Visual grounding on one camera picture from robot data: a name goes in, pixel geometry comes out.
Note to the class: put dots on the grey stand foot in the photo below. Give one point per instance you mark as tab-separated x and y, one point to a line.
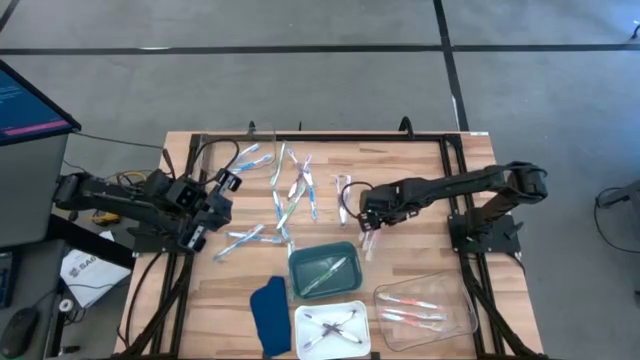
625	195

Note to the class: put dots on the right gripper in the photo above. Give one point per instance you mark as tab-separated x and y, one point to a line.
382	205

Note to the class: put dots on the white tape roll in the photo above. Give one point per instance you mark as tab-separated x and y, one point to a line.
61	305

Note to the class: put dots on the green toothbrush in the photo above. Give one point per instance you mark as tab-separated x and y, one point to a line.
290	245
325	276
291	207
278	165

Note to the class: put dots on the black computer mouse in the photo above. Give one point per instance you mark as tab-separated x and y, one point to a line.
17	332

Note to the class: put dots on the dark blue cloth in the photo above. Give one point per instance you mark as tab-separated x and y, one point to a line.
271	320

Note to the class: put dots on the monitor with blue screen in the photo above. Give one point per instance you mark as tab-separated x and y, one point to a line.
25	110

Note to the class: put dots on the teal plastic bin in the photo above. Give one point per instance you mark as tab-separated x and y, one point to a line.
320	248

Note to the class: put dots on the white printed booklet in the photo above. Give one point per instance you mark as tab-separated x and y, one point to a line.
92	272

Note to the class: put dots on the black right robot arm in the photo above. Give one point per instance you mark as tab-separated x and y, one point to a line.
450	185

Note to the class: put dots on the purple toothbrush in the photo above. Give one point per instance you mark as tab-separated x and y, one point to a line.
302	177
320	322
295	160
345	319
347	192
340	200

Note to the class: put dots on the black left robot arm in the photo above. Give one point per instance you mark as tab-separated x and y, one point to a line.
115	197

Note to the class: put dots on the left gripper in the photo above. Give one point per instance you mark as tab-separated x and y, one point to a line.
220	207

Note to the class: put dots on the white plastic tray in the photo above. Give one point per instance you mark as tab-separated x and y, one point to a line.
350	352

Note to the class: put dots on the yellow clamp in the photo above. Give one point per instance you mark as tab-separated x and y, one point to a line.
105	218

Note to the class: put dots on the black keyboard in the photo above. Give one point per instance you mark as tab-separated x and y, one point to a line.
5	280

